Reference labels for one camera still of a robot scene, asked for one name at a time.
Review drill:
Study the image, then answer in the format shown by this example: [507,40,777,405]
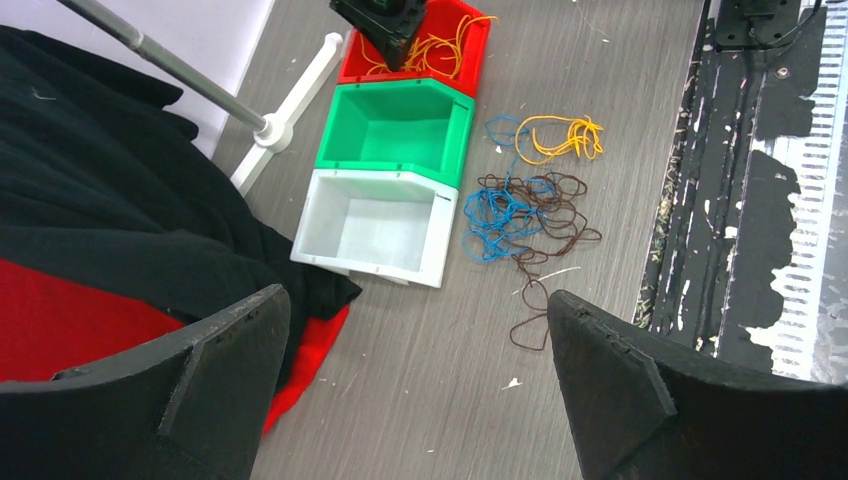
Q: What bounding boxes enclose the black shirt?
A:
[1,26,361,383]

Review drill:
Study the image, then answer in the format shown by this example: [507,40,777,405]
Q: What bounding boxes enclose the white clothes rack stand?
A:
[60,0,345,196]

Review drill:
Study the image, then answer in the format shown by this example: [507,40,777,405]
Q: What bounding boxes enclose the red shirt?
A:
[0,258,351,439]

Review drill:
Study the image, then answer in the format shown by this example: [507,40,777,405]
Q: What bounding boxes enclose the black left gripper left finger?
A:
[1,285,290,479]

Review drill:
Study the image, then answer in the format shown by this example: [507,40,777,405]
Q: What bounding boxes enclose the white plastic bin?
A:
[290,169,458,288]

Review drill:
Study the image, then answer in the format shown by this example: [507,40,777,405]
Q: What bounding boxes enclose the red plastic bin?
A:
[338,0,499,98]

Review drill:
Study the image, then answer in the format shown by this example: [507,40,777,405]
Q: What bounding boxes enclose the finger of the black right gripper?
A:
[329,0,427,72]

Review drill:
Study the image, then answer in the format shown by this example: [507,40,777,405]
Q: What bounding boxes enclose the brown cable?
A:
[476,170,604,352]

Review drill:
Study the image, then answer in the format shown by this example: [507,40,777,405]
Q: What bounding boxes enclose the yellow cables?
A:
[357,14,499,79]

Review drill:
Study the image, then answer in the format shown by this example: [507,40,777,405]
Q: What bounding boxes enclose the green plastic bin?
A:
[314,79,476,189]

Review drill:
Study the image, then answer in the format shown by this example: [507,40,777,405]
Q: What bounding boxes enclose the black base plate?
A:
[633,1,847,384]

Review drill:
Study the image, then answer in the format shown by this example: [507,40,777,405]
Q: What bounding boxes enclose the blue cable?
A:
[461,115,558,265]

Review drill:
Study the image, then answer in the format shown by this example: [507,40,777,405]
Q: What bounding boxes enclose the small yellow cable bundle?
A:
[513,113,605,167]

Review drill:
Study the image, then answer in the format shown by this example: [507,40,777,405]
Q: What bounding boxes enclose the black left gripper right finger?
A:
[547,290,847,479]

